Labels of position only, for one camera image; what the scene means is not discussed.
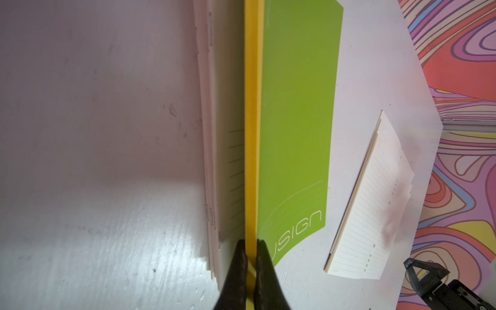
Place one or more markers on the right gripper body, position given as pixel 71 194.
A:
pixel 456 296

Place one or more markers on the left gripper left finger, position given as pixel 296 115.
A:
pixel 233 295

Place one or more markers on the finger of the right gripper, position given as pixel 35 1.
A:
pixel 425 278

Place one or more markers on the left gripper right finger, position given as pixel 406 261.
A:
pixel 267 292

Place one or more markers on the orange cover notebook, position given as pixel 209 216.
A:
pixel 371 220

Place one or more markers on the green cover notebook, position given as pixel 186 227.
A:
pixel 268 72

